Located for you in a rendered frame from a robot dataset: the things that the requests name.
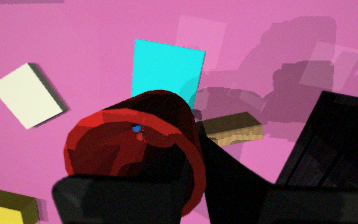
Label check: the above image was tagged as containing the yellow flat block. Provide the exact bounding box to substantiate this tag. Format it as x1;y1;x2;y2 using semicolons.
0;190;39;224

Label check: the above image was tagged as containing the cream flat rectangular block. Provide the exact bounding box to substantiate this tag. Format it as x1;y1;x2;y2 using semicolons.
0;63;67;129

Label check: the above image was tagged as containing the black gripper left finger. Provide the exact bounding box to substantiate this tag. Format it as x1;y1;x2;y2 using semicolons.
51;143;189;224

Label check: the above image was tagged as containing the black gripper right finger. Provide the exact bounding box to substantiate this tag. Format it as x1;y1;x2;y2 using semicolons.
199;134;358;224

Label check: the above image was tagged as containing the blue marble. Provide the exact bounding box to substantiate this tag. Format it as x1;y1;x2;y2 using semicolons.
131;123;142;132

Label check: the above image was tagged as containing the light wood plank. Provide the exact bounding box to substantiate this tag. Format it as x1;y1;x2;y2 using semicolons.
196;112;264;147

